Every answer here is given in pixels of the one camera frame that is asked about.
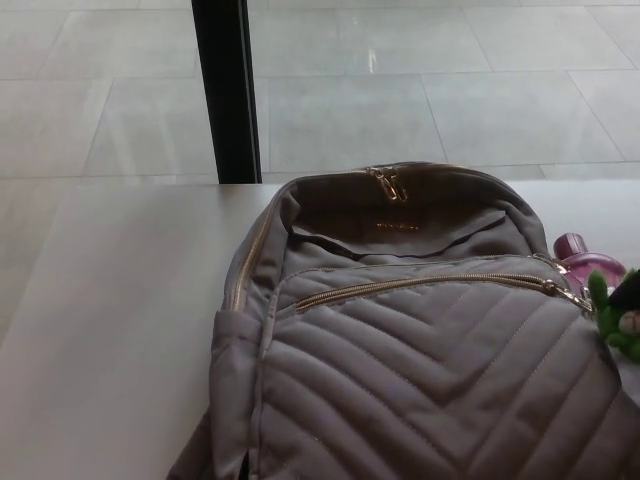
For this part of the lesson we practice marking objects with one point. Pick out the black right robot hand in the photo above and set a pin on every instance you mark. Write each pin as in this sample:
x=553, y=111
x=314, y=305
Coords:
x=627, y=287

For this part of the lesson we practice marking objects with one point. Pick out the purple transparent bottle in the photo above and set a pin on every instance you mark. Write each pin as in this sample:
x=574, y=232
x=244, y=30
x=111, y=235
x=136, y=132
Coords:
x=585, y=260

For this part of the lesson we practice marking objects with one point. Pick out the grey quilted backpack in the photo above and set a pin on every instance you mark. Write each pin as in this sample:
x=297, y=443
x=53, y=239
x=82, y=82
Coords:
x=410, y=360

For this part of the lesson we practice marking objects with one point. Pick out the black vertical window post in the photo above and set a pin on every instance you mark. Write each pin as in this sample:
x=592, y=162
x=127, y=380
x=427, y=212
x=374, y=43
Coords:
x=225, y=90

